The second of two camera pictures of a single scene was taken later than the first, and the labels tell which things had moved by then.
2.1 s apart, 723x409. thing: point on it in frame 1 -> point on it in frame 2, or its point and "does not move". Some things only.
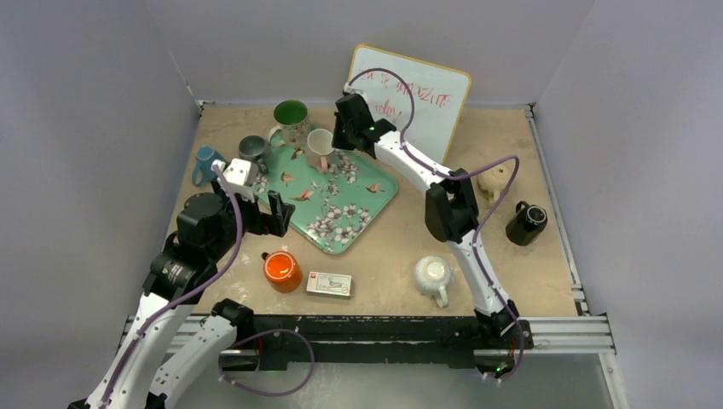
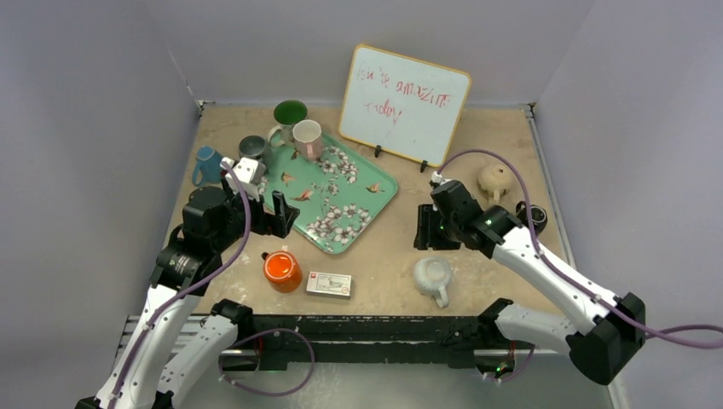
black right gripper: x=346 y=135 -> x=436 y=227
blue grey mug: x=254 y=147 does not move
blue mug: x=205 y=156 does not move
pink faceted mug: x=319 y=149 -> x=307 y=135
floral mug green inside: x=292 y=118 does not move
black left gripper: x=275 y=221 does not move
